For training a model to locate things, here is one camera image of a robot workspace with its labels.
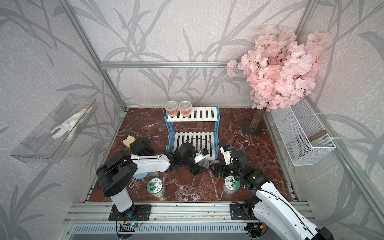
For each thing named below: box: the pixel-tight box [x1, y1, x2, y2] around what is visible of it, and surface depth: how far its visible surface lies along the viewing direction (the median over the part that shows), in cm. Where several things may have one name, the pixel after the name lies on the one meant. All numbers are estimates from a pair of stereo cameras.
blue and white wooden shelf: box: [164, 106, 220, 160], surface depth 100 cm
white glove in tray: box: [50, 107, 94, 141], surface depth 68 cm
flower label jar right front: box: [223, 175, 241, 196], surface depth 76 cm
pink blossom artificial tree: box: [226, 25, 332, 137], surface depth 68 cm
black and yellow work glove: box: [122, 135, 154, 156], surface depth 101 cm
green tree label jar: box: [146, 177, 164, 198], surface depth 76 cm
